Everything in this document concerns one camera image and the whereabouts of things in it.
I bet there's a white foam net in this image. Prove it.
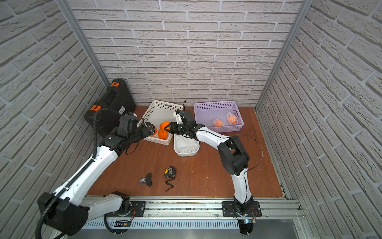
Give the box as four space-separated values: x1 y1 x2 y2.
177 140 199 156

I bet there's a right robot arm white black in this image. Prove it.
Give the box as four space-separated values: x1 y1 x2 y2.
164 122 254 216

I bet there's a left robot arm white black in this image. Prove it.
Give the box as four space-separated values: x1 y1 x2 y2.
35 117 155 239

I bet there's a white plastic tub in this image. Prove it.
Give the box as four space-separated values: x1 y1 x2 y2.
174 123 200 157

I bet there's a white perforated plastic basket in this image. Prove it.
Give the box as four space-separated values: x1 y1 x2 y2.
143 100 183 145

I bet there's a purple perforated plastic basket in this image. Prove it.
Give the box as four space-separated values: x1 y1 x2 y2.
194 101 244 132

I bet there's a black plastic tool case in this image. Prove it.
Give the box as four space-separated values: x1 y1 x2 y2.
84 78 136 137

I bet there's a yellow black tape measure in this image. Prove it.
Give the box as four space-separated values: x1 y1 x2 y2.
164 166 176 179

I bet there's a small black gripper part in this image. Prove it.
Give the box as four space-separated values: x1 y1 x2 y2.
140 173 152 187

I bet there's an aluminium mounting rail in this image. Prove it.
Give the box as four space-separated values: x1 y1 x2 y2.
84 196 306 230

